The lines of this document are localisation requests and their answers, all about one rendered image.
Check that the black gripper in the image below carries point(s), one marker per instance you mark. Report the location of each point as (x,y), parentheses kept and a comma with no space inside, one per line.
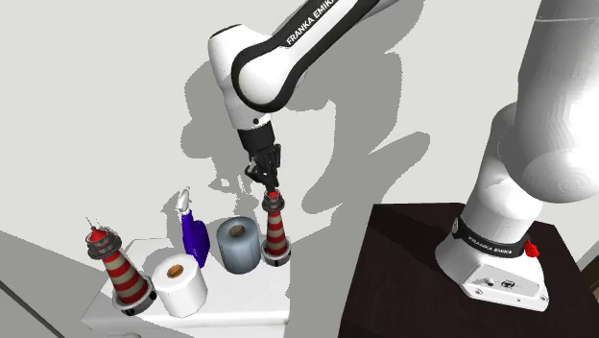
(256,139)

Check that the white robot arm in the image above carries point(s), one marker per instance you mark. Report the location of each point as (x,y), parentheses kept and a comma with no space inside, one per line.
(524,140)

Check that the red striped lighthouse figure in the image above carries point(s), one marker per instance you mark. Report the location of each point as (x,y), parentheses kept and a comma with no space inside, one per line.
(275,229)
(122,274)

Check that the grey toilet paper roll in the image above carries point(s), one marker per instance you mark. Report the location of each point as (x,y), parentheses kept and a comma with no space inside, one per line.
(239,250)

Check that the blue spray bottle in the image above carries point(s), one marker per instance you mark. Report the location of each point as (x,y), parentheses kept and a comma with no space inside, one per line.
(195,236)

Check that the white toilet paper roll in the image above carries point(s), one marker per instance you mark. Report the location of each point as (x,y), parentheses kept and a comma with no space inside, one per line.
(180,285)

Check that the dark robot stand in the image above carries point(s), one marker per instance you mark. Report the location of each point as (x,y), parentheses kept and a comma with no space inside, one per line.
(402,276)

